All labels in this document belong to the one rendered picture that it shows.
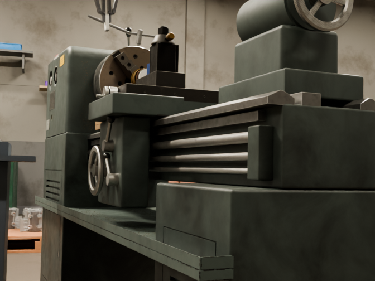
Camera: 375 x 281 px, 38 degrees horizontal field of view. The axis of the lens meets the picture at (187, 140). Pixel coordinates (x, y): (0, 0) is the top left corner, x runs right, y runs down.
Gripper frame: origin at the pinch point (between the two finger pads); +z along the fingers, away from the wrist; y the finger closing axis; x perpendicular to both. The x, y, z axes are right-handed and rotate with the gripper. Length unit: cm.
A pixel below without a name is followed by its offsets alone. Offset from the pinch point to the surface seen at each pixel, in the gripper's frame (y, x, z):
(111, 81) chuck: -0.4, -7.3, 26.5
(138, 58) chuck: 11.4, -7.3, 16.5
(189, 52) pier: 295, 587, -117
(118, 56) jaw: 1.6, -11.3, 16.6
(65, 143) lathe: -17, 9, 52
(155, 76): -3, -69, 34
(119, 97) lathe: -19, -82, 43
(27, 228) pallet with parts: -3, 275, 117
